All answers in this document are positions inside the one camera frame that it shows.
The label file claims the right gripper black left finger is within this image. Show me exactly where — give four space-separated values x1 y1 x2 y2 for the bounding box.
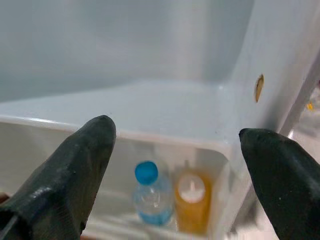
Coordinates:
0 114 118 240

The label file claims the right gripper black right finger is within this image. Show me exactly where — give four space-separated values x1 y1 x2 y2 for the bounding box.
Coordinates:
238 127 320 240

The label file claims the white fridge shelf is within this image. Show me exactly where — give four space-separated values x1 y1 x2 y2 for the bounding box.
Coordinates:
0 79 247 161

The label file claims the silver fridge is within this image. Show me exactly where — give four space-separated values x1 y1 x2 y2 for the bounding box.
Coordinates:
0 0 320 240

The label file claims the blue capped water bottle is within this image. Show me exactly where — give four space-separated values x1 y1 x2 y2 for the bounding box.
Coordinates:
132 160 175 227

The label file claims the orange juice bottle white cap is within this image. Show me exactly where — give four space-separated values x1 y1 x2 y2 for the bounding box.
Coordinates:
174 166 213 236

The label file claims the brown oval wall plug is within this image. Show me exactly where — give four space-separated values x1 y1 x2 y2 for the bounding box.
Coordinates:
254 73 265 103

